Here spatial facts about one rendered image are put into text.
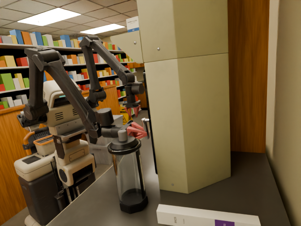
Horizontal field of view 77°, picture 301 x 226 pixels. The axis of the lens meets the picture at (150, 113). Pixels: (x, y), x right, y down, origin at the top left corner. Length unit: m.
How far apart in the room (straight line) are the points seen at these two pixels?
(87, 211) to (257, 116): 0.80
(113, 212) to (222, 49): 0.65
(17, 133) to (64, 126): 1.26
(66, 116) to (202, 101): 0.99
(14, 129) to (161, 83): 2.14
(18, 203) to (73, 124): 1.55
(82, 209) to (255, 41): 0.94
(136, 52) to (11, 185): 2.27
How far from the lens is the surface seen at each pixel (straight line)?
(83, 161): 1.49
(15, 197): 2.72
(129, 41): 0.65
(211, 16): 0.68
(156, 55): 0.61
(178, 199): 0.73
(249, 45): 0.94
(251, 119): 0.99
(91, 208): 0.77
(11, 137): 2.56
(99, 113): 0.78
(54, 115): 1.36
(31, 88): 1.12
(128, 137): 0.62
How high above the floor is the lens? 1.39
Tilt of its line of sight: 14 degrees down
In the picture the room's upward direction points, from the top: 7 degrees counter-clockwise
